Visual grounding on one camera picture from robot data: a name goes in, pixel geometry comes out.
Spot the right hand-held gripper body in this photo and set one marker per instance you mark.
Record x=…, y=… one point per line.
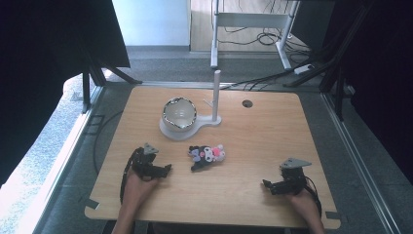
x=293, y=177

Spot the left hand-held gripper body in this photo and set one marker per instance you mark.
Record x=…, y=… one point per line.
x=144, y=161

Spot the person's right hand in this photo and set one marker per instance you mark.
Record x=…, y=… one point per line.
x=302, y=201

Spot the person's left hand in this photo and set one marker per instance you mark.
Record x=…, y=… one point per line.
x=139, y=190

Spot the black and pink plush toy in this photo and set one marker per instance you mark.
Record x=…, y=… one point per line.
x=206, y=156

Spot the round metal bowl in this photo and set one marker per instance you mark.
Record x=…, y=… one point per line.
x=179, y=114

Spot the black metal stand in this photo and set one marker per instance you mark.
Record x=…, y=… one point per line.
x=94, y=76
x=334, y=65

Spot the white power strip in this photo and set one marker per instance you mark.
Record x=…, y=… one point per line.
x=304, y=68

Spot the black curtain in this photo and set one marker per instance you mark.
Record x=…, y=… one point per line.
x=55, y=65
x=383, y=87

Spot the white stand with post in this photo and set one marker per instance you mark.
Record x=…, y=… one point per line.
x=215, y=97

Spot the white metal table frame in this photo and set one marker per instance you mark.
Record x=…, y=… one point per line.
x=248, y=20

